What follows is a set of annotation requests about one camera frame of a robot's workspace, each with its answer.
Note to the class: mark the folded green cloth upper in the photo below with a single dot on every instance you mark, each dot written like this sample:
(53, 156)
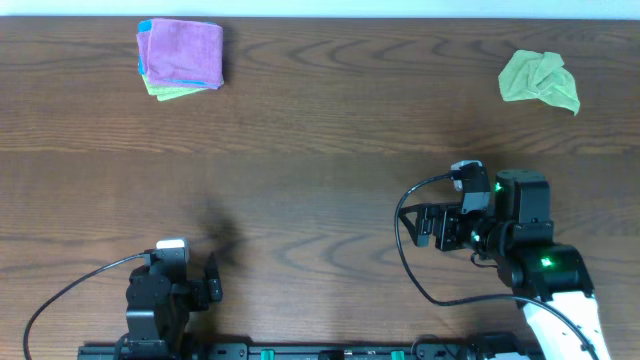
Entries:
(155, 85)

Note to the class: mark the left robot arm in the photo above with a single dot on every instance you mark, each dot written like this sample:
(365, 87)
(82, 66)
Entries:
(161, 298)

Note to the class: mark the folded blue cloth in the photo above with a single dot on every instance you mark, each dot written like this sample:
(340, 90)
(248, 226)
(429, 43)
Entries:
(141, 62)

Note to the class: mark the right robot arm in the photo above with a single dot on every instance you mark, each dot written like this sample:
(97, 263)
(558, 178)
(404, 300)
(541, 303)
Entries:
(506, 221)

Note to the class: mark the crumpled green microfiber cloth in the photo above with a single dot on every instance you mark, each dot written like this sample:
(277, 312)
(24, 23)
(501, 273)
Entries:
(530, 75)

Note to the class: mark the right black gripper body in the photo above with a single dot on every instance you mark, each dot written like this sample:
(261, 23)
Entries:
(450, 232)

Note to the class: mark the folded green cloth bottom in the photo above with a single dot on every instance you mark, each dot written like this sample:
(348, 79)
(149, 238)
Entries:
(177, 92)

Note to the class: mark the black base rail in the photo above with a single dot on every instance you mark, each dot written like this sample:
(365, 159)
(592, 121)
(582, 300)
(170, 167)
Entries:
(491, 346)

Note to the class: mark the folded green cloth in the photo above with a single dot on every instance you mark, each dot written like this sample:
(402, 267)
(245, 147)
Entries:
(177, 92)
(155, 85)

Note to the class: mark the purple microfiber cloth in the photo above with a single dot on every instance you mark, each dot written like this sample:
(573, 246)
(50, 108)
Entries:
(182, 50)

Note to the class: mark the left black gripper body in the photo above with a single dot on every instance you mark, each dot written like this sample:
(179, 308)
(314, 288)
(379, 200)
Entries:
(199, 295)

